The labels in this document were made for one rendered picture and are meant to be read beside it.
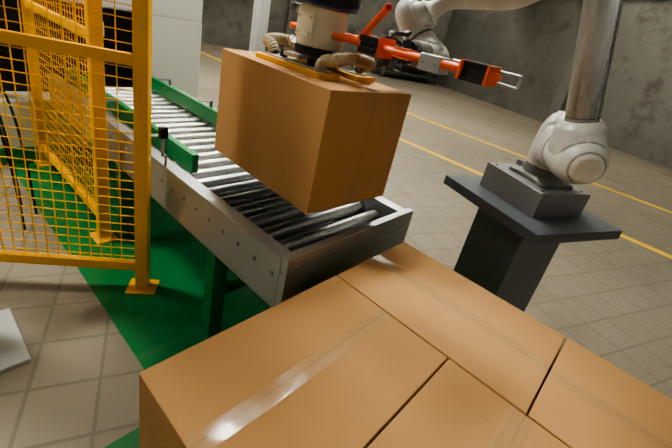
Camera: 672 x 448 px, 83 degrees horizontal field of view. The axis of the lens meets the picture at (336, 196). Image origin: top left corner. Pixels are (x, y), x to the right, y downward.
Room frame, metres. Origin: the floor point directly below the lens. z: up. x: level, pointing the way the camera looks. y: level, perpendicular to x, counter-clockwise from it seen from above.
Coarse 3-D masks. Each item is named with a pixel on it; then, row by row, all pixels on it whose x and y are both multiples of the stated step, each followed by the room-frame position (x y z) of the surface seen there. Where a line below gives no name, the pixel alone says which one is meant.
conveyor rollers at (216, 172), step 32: (128, 96) 2.44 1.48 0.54; (160, 96) 2.60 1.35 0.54; (192, 128) 2.06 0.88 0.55; (224, 160) 1.71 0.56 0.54; (224, 192) 1.40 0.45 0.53; (256, 192) 1.44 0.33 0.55; (256, 224) 1.21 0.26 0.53; (288, 224) 1.23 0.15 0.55; (320, 224) 1.36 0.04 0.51; (352, 224) 1.37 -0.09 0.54
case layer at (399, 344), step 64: (384, 256) 1.17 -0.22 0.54; (256, 320) 0.73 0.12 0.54; (320, 320) 0.78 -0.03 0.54; (384, 320) 0.84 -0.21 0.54; (448, 320) 0.90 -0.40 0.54; (512, 320) 0.97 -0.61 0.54; (192, 384) 0.52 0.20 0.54; (256, 384) 0.56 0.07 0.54; (320, 384) 0.59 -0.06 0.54; (384, 384) 0.63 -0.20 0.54; (448, 384) 0.67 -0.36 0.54; (512, 384) 0.71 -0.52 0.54; (576, 384) 0.76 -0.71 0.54; (640, 384) 0.82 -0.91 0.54
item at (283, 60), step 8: (256, 56) 1.44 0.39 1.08; (264, 56) 1.41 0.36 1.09; (272, 56) 1.39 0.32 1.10; (280, 56) 1.40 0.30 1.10; (280, 64) 1.35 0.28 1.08; (288, 64) 1.32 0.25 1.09; (296, 64) 1.32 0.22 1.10; (304, 64) 1.33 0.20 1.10; (312, 64) 1.32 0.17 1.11; (304, 72) 1.27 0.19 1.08; (312, 72) 1.25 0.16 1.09; (320, 72) 1.26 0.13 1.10; (328, 72) 1.30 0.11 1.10; (336, 80) 1.30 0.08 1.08
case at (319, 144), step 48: (240, 96) 1.38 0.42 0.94; (288, 96) 1.20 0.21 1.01; (336, 96) 1.11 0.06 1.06; (384, 96) 1.27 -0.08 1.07; (240, 144) 1.36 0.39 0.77; (288, 144) 1.18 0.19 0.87; (336, 144) 1.14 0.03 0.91; (384, 144) 1.33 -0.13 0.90; (288, 192) 1.15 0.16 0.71; (336, 192) 1.18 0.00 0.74
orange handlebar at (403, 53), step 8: (344, 40) 1.34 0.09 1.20; (352, 40) 1.32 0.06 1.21; (384, 48) 1.24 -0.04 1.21; (392, 48) 1.22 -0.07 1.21; (400, 48) 1.20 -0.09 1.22; (392, 56) 1.22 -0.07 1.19; (400, 56) 1.20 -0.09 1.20; (408, 56) 1.18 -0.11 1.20; (416, 56) 1.17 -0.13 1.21; (440, 64) 1.12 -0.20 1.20; (448, 64) 1.10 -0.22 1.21; (456, 64) 1.09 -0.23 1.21; (496, 80) 1.03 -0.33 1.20
